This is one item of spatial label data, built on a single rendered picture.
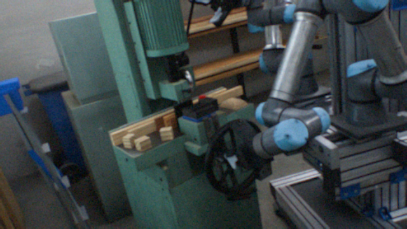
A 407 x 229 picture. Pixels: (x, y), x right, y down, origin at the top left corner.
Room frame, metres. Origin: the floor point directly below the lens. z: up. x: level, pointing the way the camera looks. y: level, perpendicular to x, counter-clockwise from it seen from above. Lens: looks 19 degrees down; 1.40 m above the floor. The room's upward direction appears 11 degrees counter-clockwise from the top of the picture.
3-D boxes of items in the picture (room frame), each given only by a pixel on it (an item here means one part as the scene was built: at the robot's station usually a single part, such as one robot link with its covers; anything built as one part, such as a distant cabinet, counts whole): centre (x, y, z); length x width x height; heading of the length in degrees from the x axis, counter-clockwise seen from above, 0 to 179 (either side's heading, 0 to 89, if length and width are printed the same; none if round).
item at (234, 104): (1.47, -0.16, 0.91); 0.12 x 0.09 x 0.03; 32
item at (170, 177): (1.53, 0.14, 0.76); 0.57 x 0.45 x 0.09; 32
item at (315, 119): (0.88, -0.28, 1.00); 0.11 x 0.11 x 0.08; 30
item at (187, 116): (1.25, -0.01, 0.99); 0.13 x 0.11 x 0.06; 122
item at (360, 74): (1.21, -0.64, 0.98); 0.13 x 0.12 x 0.14; 30
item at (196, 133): (1.25, -0.01, 0.92); 0.15 x 0.13 x 0.09; 122
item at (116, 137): (1.43, 0.11, 0.93); 0.60 x 0.02 x 0.05; 122
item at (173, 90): (1.44, 0.09, 1.03); 0.14 x 0.07 x 0.09; 32
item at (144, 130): (1.45, 0.04, 0.92); 0.61 x 0.02 x 0.04; 122
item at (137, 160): (1.32, 0.04, 0.87); 0.61 x 0.30 x 0.06; 122
